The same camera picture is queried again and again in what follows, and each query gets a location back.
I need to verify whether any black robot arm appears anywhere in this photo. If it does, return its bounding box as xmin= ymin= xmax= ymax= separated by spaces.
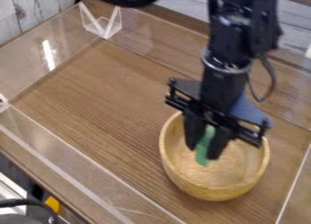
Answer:
xmin=165 ymin=0 xmax=281 ymax=166

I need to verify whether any clear acrylic corner bracket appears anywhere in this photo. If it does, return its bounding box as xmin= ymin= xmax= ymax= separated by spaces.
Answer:
xmin=77 ymin=3 xmax=122 ymax=39

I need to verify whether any brown wooden bowl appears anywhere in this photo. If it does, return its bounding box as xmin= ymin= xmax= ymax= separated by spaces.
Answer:
xmin=158 ymin=112 xmax=270 ymax=201

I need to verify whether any yellow black device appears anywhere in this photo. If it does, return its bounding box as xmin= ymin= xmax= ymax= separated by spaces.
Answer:
xmin=26 ymin=184 xmax=85 ymax=224

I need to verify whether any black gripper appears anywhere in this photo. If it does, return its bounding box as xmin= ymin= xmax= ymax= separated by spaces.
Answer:
xmin=165 ymin=56 xmax=272 ymax=160

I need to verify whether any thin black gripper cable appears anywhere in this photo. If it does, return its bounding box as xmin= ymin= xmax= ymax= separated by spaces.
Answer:
xmin=244 ymin=51 xmax=277 ymax=103

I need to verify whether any green rectangular block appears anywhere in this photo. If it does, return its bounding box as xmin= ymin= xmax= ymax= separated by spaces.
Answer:
xmin=194 ymin=126 xmax=214 ymax=167

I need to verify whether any black cable bottom left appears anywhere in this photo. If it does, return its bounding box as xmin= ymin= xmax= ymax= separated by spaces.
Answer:
xmin=0 ymin=199 xmax=60 ymax=224

